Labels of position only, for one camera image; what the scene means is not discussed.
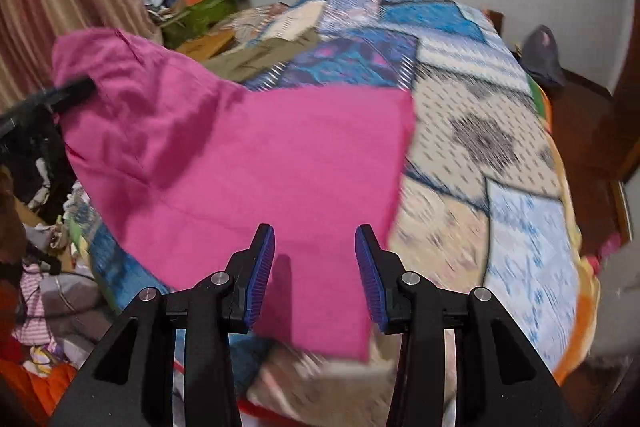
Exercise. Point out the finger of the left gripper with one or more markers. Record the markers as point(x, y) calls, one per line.
point(70, 95)

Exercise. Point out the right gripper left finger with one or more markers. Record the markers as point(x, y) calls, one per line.
point(127, 380)

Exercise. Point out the pink pants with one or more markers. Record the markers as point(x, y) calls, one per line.
point(182, 167)

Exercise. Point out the wooden lap desk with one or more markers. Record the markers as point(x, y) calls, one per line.
point(207, 46)

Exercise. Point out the green storage bag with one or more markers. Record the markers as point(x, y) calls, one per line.
point(194, 21)

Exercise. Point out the olive green pants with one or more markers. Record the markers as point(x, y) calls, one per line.
point(239, 65)

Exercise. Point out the blue patchwork bedspread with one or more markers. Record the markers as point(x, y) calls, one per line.
point(483, 196)

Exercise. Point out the orange striped blanket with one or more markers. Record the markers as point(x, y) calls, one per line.
point(249, 23)

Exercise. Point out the grey backpack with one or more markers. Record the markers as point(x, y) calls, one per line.
point(541, 59)

